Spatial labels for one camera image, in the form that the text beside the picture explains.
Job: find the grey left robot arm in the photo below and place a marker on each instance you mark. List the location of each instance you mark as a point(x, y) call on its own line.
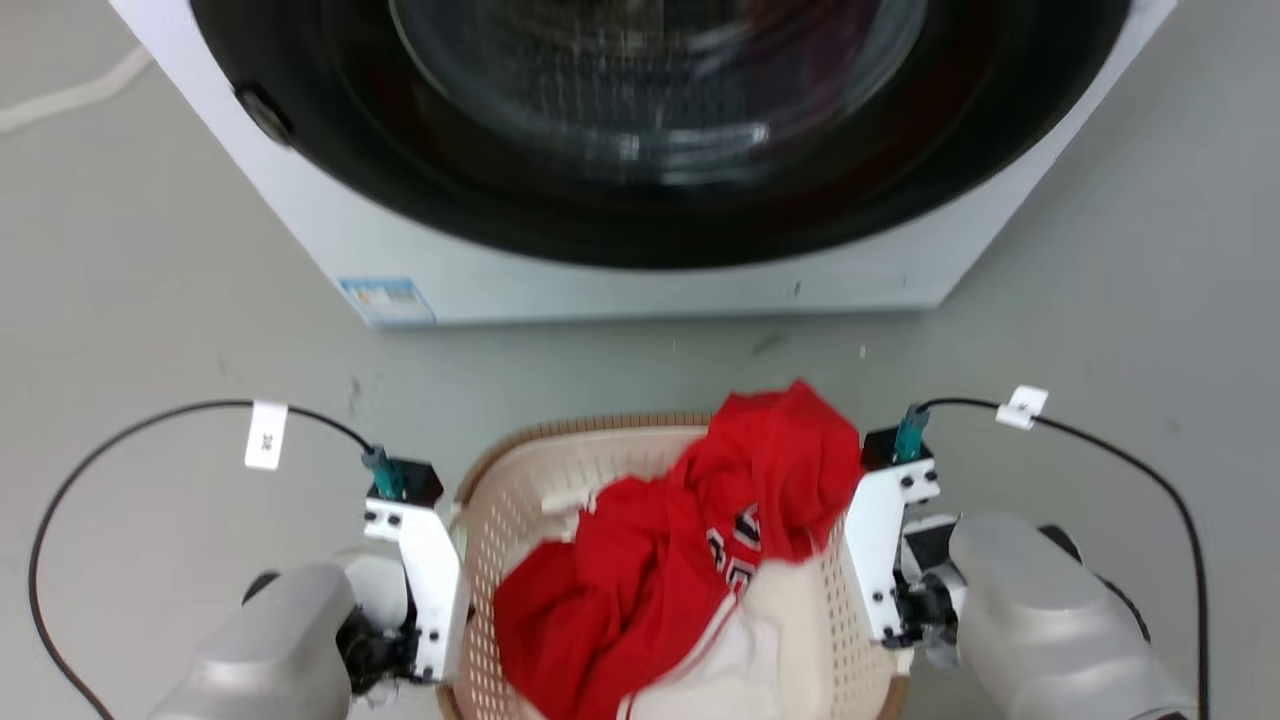
point(270, 650)

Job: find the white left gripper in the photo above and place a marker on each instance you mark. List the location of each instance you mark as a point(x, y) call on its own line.
point(432, 580)

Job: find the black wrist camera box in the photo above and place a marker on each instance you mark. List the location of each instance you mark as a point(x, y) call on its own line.
point(412, 480)
point(890, 446)

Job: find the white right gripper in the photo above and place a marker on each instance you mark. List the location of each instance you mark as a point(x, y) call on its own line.
point(872, 550)

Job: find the beige perforated plastic laundry basket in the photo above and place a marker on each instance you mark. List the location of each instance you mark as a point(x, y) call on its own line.
point(520, 500)

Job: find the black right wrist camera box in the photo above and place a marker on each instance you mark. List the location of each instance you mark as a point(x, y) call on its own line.
point(890, 446)

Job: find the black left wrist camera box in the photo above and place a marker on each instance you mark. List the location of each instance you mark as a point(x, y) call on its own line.
point(412, 480)

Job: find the black round washing machine door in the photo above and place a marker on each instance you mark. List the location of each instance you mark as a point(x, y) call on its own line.
point(660, 215)

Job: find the white strip on floor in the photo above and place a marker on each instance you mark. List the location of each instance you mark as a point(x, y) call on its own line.
point(70, 95)

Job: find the white front-load washing machine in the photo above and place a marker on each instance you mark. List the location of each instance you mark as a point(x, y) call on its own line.
point(620, 290)

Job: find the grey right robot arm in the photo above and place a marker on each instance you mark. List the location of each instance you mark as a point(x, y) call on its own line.
point(1050, 620)

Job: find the blue energy label sticker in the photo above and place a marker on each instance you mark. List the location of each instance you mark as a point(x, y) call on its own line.
point(388, 300)

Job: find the red sports jersey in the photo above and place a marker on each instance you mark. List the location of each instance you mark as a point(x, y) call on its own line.
point(640, 560)

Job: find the white cloth garment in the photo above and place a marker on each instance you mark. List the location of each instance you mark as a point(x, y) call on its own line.
point(740, 660)

